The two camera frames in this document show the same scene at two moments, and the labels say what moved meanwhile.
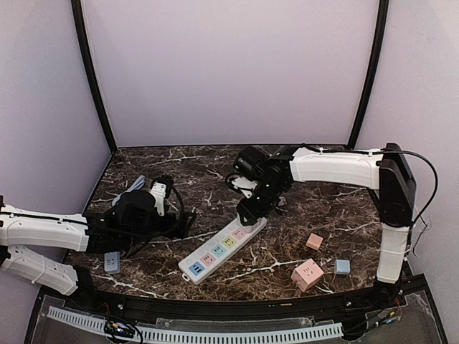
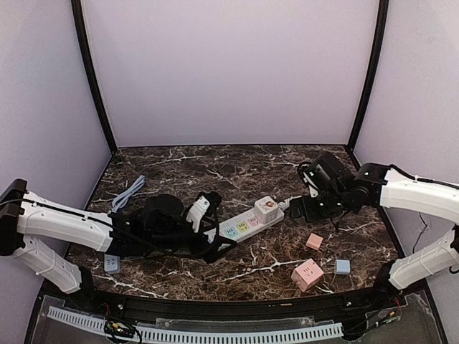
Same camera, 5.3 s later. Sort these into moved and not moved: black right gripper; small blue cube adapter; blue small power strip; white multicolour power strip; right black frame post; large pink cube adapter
Moved: white multicolour power strip; black right gripper
Not moved: large pink cube adapter; small blue cube adapter; blue small power strip; right black frame post
